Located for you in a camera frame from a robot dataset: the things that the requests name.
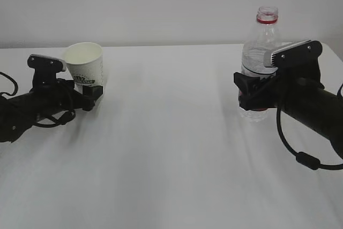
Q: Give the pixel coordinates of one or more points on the clear water bottle red label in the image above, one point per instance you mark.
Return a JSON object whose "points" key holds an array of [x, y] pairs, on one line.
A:
{"points": [[264, 36]]}

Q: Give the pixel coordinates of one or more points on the white paper cup green logo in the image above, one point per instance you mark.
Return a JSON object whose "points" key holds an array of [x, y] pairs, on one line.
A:
{"points": [[85, 64]]}

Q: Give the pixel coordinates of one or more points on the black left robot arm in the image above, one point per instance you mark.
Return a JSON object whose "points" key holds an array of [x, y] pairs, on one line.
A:
{"points": [[21, 112]]}

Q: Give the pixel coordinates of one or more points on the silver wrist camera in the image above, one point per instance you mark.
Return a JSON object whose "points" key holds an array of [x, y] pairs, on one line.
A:
{"points": [[46, 63], [293, 54]]}

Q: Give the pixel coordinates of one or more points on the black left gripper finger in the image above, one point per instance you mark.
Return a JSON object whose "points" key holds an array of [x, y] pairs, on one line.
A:
{"points": [[90, 96]]}

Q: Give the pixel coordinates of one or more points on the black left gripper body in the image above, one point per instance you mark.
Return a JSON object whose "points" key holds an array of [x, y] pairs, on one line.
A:
{"points": [[55, 91]]}

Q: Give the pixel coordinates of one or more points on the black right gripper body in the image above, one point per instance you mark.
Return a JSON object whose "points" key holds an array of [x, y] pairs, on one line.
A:
{"points": [[285, 79]]}

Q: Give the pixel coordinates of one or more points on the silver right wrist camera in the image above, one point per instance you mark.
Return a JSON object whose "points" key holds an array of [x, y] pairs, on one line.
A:
{"points": [[293, 54]]}

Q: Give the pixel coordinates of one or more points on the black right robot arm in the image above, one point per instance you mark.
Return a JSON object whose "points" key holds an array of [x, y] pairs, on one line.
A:
{"points": [[298, 93]]}

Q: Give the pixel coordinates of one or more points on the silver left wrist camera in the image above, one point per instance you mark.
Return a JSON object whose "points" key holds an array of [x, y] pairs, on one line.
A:
{"points": [[46, 63]]}

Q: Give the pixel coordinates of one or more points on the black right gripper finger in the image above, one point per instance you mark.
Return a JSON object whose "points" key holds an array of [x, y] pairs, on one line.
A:
{"points": [[253, 87]]}

